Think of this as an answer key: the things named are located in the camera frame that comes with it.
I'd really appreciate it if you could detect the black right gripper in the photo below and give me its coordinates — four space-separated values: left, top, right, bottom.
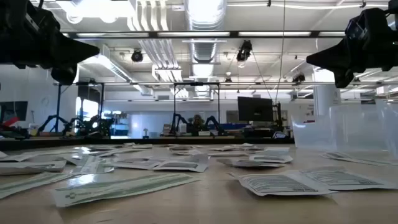
306 7 391 88

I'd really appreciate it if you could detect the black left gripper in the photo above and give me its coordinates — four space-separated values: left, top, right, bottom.
15 0 100 85

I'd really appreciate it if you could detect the white round column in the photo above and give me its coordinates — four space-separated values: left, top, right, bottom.
313 67 342 116

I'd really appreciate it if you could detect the large clear plastic container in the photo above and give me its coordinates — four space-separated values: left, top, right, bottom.
329 99 398 159

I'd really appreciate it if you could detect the black overhead light beam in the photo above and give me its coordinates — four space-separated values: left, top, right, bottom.
62 30 346 39

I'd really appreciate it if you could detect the small clear plastic container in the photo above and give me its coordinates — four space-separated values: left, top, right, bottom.
291 114 335 149

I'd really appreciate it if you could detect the black computer monitor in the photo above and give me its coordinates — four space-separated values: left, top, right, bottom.
238 96 274 123

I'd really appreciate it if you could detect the red background object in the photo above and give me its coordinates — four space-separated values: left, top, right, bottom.
2 116 21 128

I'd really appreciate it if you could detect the seated person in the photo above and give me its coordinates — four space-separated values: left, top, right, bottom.
191 114 205 131

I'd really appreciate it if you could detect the black station frame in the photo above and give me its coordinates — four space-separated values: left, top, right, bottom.
54 81 106 135
172 82 221 134

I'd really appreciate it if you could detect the dark wall screen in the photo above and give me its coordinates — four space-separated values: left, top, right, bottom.
0 101 29 123

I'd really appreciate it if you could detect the black ceiling camera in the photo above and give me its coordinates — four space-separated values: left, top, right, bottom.
236 39 253 62

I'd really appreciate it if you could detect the black metal table frame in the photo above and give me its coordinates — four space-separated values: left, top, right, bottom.
0 136 295 152

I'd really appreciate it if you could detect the silver ceiling duct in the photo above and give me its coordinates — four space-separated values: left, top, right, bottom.
185 0 228 98

